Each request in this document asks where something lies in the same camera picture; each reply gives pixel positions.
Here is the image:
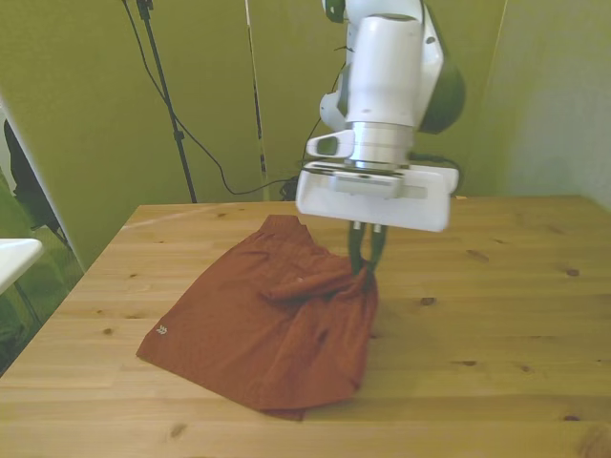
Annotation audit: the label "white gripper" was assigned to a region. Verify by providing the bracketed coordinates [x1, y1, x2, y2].
[295, 160, 460, 279]

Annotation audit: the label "rust red shorts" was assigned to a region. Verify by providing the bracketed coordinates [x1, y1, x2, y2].
[135, 214, 382, 423]

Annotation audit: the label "thin white vertical pole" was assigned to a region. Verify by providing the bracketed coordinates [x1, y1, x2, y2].
[244, 0, 268, 202]

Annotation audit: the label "black tripod stand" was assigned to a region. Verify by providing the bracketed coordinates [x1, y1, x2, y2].
[136, 0, 199, 204]

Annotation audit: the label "white slanted board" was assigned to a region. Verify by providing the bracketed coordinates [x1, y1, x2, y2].
[0, 93, 86, 274]

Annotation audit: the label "white side table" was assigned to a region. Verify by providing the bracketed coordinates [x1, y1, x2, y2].
[0, 238, 45, 296]

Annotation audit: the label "dark stand behind board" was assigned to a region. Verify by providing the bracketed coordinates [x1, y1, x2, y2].
[3, 118, 68, 245]

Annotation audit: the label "black coiled cable bundle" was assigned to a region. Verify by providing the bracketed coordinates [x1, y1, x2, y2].
[279, 175, 300, 202]

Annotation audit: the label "long black hanging cable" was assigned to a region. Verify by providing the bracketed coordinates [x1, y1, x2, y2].
[121, 0, 300, 196]

